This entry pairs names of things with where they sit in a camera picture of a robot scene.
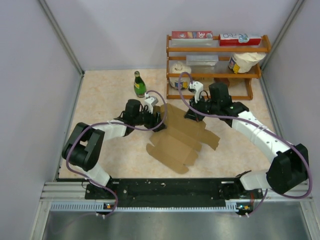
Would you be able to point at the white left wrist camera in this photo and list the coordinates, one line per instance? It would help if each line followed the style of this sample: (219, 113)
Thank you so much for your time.
(150, 102)

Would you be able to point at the red white wrap box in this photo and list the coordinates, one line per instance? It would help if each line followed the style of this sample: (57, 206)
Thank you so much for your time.
(239, 39)

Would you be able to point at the brown cardboard box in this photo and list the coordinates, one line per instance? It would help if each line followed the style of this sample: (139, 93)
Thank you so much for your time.
(178, 145)

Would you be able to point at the tan block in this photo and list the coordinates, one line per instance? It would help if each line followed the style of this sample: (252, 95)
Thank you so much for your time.
(205, 81)

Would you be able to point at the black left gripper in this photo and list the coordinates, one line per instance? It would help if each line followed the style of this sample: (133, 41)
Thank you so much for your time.
(154, 121)

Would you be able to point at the white bag left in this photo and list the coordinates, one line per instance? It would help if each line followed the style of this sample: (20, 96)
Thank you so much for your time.
(178, 68)

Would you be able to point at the wooden shelf rack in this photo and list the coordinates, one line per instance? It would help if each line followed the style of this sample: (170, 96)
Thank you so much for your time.
(220, 70)

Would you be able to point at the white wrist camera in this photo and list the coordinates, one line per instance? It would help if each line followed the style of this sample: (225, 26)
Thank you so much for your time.
(196, 87)
(150, 102)

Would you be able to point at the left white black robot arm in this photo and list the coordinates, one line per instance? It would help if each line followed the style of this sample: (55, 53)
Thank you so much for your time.
(83, 147)

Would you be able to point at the brown red block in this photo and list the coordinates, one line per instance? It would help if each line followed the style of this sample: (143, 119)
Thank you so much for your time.
(223, 80)

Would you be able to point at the red foil box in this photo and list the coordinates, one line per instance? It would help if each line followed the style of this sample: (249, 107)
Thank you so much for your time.
(191, 35)

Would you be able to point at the green glass bottle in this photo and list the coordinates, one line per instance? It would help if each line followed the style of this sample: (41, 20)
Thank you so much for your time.
(139, 85)

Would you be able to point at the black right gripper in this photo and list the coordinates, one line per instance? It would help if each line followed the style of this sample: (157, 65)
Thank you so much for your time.
(191, 114)

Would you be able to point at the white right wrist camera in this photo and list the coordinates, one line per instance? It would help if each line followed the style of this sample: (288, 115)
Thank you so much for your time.
(196, 87)

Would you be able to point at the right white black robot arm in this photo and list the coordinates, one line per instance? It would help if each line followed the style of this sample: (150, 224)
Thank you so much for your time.
(288, 163)

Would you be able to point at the large white flour bag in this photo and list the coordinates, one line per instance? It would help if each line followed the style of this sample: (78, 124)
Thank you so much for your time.
(240, 63)

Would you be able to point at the silver foil box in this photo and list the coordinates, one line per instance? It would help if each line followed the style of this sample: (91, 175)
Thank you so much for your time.
(201, 60)

